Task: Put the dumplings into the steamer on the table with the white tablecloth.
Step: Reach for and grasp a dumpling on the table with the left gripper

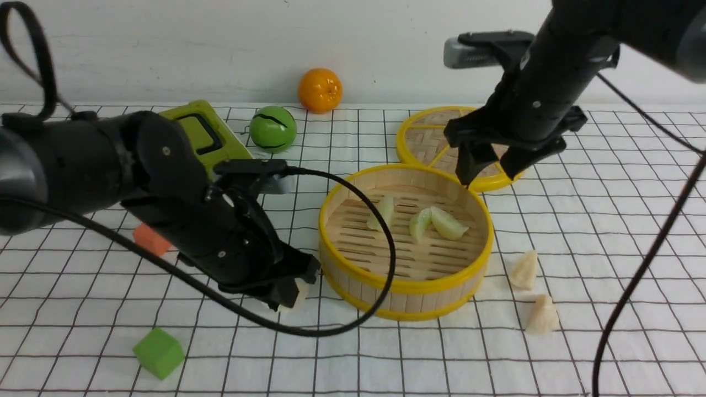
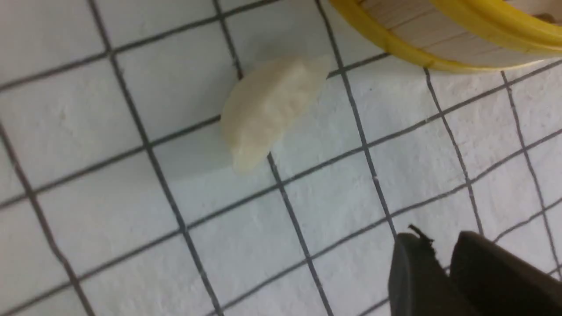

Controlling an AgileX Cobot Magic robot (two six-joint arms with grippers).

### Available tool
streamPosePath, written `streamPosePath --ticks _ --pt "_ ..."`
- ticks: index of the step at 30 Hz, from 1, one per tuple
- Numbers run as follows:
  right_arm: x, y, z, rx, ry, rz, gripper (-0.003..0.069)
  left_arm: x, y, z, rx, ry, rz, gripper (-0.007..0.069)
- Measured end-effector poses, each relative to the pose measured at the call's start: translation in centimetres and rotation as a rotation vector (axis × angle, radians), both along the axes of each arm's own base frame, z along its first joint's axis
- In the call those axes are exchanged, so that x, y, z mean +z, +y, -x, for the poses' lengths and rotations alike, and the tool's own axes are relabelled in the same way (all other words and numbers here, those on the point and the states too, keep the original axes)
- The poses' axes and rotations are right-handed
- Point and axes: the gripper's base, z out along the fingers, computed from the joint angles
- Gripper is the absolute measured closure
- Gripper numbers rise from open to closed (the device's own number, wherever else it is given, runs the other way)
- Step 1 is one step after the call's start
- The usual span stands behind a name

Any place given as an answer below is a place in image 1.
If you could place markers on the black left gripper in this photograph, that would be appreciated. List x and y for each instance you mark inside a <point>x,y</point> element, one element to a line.
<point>230,239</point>

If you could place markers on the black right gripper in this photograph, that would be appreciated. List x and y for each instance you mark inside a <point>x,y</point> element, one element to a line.
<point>532,104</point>

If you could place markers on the white dumpling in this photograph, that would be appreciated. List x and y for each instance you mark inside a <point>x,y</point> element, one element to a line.
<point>544,316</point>
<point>303,289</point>
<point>523,274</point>

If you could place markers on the pale green dumpling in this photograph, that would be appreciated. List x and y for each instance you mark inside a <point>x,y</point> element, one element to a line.
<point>419,223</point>
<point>386,207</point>
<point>446,225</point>

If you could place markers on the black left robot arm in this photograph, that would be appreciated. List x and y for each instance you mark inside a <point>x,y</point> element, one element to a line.
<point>145,163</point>

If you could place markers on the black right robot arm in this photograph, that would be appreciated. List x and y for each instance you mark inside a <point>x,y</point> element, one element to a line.
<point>668,32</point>

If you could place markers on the bamboo steamer lid yellow rim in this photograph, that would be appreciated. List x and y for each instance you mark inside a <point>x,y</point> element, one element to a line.
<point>420,141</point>

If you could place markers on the bamboo steamer tray yellow rim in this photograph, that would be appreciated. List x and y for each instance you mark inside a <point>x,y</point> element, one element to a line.
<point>431,279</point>

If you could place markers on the green foam cube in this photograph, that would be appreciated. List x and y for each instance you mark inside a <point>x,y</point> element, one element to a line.
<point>159,353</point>

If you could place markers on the orange foam cube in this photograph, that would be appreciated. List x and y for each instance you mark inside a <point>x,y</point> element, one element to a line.
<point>150,240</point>

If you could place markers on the green toy ball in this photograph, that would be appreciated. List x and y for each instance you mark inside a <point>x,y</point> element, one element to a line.
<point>273,129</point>

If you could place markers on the green lidded white box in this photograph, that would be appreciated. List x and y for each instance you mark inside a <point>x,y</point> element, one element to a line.
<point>212,140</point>

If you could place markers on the orange toy fruit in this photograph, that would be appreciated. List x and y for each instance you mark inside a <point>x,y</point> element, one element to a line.
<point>320,90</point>

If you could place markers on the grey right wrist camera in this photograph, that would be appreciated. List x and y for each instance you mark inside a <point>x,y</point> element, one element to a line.
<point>484,49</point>

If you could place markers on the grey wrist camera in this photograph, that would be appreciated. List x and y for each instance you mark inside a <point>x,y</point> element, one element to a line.
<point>484,49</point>
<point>257,176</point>

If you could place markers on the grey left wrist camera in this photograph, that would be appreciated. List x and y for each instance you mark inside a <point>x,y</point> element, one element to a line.
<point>257,176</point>

